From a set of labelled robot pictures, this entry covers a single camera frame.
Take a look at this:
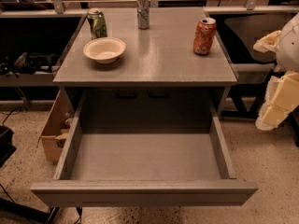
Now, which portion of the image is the white paper bowl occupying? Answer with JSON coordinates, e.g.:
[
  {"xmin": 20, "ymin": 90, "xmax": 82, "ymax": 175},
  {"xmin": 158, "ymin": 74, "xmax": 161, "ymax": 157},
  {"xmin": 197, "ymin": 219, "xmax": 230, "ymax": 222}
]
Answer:
[{"xmin": 83, "ymin": 37, "xmax": 126, "ymax": 64}]

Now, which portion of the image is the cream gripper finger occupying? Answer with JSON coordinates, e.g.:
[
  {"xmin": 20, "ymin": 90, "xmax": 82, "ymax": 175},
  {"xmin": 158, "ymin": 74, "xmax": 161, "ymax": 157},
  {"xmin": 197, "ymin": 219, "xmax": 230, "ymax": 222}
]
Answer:
[
  {"xmin": 253, "ymin": 30, "xmax": 281, "ymax": 53},
  {"xmin": 255, "ymin": 72, "xmax": 299, "ymax": 131}
]

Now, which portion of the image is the grey drawer cabinet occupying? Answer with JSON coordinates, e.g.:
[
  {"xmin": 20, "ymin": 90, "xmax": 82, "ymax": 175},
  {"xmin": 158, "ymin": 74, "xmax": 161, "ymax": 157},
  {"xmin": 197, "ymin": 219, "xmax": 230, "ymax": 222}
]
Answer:
[{"xmin": 53, "ymin": 7, "xmax": 239, "ymax": 117}]

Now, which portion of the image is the grey top drawer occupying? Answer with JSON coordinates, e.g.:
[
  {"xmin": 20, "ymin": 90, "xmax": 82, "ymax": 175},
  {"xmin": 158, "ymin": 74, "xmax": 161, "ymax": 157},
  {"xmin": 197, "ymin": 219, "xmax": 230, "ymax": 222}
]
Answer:
[{"xmin": 31, "ymin": 88, "xmax": 257, "ymax": 207}]

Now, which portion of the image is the orange crushed soda can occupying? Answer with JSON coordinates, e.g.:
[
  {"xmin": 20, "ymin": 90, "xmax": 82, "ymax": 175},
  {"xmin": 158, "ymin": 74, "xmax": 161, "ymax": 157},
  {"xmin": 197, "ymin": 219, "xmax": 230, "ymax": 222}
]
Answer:
[{"xmin": 193, "ymin": 17, "xmax": 217, "ymax": 55}]

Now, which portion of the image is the black floor stand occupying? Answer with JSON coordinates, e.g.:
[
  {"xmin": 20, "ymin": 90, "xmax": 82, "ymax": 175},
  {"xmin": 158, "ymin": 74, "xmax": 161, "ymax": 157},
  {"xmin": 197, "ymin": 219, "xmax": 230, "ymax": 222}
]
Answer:
[{"xmin": 0, "ymin": 196, "xmax": 83, "ymax": 224}]

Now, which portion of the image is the black equipment case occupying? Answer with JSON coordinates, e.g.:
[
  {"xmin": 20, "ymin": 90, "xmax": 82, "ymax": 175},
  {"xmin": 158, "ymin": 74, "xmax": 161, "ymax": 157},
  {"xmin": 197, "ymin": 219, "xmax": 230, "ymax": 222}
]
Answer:
[{"xmin": 0, "ymin": 125, "xmax": 16, "ymax": 167}]

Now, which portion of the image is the green crushed soda can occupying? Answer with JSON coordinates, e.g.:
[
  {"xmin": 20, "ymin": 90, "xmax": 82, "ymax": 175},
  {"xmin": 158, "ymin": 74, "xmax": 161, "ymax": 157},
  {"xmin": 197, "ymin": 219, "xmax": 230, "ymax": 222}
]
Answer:
[{"xmin": 87, "ymin": 8, "xmax": 107, "ymax": 39}]

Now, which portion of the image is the dark office chair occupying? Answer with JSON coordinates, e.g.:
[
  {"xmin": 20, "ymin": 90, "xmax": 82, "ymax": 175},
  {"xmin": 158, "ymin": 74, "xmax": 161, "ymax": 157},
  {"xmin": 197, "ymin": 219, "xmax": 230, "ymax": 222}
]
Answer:
[{"xmin": 220, "ymin": 13, "xmax": 299, "ymax": 147}]

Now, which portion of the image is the brown cardboard box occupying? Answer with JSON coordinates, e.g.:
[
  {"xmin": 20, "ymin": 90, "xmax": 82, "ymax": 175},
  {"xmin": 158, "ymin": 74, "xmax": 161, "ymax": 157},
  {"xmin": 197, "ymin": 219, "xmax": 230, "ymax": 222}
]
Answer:
[{"xmin": 40, "ymin": 91, "xmax": 74, "ymax": 161}]

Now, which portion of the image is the silver soda can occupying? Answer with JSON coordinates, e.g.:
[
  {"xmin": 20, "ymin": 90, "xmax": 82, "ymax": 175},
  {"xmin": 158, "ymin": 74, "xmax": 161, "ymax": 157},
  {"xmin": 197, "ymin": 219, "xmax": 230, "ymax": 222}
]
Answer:
[{"xmin": 136, "ymin": 0, "xmax": 150, "ymax": 29}]

